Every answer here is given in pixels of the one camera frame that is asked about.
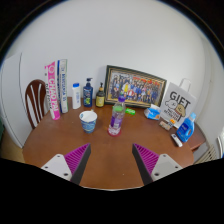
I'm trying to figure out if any clear purple-capped water bottle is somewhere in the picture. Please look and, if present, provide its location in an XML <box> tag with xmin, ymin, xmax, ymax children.
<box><xmin>107</xmin><ymin>95</ymin><xmax>127</xmax><ymax>137</ymax></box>

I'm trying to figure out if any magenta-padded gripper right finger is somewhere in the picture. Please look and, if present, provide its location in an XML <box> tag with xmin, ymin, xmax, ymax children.
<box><xmin>131</xmin><ymin>143</ymin><xmax>184</xmax><ymax>186</ymax></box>

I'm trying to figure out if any blue tissue pack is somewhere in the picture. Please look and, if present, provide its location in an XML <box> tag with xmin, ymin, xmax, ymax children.
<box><xmin>143</xmin><ymin>103</ymin><xmax>162</xmax><ymax>121</ymax></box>

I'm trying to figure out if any small brown box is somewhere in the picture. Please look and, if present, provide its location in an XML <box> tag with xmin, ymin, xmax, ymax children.
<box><xmin>158</xmin><ymin>119</ymin><xmax>172</xmax><ymax>131</ymax></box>

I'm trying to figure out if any pink shuttlecock tube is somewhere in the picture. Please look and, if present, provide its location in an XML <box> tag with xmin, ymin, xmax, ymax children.
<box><xmin>44</xmin><ymin>60</ymin><xmax>62</xmax><ymax>121</ymax></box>

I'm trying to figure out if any blue patterned mug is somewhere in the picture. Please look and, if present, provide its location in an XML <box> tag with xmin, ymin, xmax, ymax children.
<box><xmin>78</xmin><ymin>110</ymin><xmax>99</xmax><ymax>134</ymax></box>

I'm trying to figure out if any small white remote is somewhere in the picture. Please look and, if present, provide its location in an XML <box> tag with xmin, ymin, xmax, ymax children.
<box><xmin>170</xmin><ymin>133</ymin><xmax>184</xmax><ymax>148</ymax></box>

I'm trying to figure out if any blue detergent bottle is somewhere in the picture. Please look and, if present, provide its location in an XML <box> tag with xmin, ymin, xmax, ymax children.
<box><xmin>175</xmin><ymin>112</ymin><xmax>197</xmax><ymax>144</ymax></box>

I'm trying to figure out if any white paper gift bag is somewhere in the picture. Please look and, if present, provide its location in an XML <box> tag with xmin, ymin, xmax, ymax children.
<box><xmin>159</xmin><ymin>78</ymin><xmax>198</xmax><ymax>129</ymax></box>

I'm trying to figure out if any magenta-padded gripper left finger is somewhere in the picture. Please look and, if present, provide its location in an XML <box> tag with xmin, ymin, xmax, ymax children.
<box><xmin>40</xmin><ymin>142</ymin><xmax>92</xmax><ymax>186</ymax></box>

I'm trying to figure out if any small green pack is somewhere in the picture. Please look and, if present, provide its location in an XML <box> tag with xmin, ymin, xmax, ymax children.
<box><xmin>125</xmin><ymin>107</ymin><xmax>137</xmax><ymax>116</ymax></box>

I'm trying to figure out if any dark wooden chair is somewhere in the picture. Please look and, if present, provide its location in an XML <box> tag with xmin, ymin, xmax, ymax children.
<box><xmin>24</xmin><ymin>78</ymin><xmax>48</xmax><ymax>130</ymax></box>

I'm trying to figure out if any amber pump bottle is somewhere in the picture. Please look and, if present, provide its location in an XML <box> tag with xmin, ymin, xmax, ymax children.
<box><xmin>95</xmin><ymin>82</ymin><xmax>106</xmax><ymax>108</ymax></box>

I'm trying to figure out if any white radiator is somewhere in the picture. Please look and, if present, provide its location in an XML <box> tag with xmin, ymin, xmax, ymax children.
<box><xmin>194</xmin><ymin>143</ymin><xmax>218</xmax><ymax>165</ymax></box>

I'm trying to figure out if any framed group photo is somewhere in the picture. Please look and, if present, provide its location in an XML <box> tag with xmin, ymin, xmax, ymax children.
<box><xmin>104</xmin><ymin>64</ymin><xmax>168</xmax><ymax>109</ymax></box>

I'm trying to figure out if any dark blue pump bottle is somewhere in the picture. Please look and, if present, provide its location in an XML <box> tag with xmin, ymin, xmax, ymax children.
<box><xmin>82</xmin><ymin>77</ymin><xmax>94</xmax><ymax>108</ymax></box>

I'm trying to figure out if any white bottle with blue cap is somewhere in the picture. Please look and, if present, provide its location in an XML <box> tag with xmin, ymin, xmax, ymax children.
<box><xmin>71</xmin><ymin>82</ymin><xmax>82</xmax><ymax>110</ymax></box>

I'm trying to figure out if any white green-striped shuttlecock tube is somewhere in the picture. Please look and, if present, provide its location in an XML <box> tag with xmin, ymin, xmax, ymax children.
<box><xmin>56</xmin><ymin>58</ymin><xmax>70</xmax><ymax>114</ymax></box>

